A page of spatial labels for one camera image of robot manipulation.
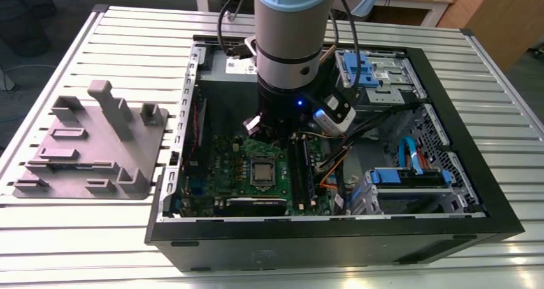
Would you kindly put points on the wooden cabinet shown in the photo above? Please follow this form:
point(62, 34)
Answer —
point(501, 21)

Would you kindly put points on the blue disk carrier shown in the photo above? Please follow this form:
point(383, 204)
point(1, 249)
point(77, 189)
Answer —
point(383, 178)

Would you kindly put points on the silver metal disk bay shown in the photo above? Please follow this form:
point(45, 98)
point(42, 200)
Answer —
point(373, 203)

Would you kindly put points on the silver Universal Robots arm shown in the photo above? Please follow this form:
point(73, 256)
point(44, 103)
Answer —
point(288, 31)

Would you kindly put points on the small metallic wrist camera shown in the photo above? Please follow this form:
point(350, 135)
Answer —
point(251, 126)

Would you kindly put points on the white paper label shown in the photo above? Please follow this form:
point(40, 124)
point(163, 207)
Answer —
point(338, 201)

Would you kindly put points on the black hard disk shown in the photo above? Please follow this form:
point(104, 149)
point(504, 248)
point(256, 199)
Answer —
point(419, 180)

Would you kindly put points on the dark RAM stick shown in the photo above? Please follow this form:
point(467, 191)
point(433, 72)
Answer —
point(69, 167)

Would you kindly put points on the grey power supply unit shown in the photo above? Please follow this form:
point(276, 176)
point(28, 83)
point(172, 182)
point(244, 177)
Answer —
point(224, 101)

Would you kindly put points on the grey plastic parts rack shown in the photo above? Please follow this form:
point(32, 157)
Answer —
point(105, 161)

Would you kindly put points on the blue plastic drive latch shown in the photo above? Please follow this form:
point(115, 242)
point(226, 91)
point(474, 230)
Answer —
point(354, 67)

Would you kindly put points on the CPU socket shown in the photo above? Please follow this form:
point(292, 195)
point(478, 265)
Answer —
point(250, 173)

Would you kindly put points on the grey metal drive cage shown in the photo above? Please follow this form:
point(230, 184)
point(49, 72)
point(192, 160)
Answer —
point(382, 96)

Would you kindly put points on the green motherboard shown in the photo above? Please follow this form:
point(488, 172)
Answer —
point(224, 174)

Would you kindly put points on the black RAM slot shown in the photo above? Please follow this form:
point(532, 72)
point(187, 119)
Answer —
point(299, 171)
point(311, 171)
point(304, 171)
point(292, 171)

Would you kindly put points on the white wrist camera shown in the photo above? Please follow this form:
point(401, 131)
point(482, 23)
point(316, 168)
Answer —
point(335, 120)

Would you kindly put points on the black open PC case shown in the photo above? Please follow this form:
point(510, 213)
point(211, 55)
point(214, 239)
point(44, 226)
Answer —
point(322, 247)

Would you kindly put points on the black graphics card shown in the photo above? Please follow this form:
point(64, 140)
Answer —
point(254, 204)

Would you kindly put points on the silver square CPU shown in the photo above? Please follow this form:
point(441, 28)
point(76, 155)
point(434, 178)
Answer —
point(263, 172)

